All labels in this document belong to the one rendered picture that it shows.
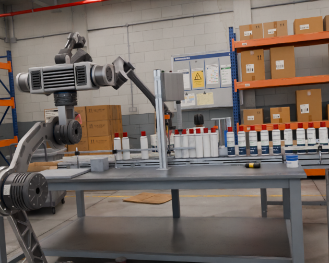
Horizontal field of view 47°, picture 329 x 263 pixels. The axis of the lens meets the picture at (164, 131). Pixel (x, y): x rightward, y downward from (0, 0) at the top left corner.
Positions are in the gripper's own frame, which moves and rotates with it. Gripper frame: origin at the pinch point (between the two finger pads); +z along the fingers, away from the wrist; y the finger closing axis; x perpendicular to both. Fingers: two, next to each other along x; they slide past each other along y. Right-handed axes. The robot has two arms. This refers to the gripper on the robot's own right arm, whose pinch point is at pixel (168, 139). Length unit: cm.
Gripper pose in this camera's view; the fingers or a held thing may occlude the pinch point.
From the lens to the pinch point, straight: 273.7
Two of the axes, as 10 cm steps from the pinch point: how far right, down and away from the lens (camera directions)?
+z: 0.7, 10.0, 0.5
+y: -9.6, 0.6, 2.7
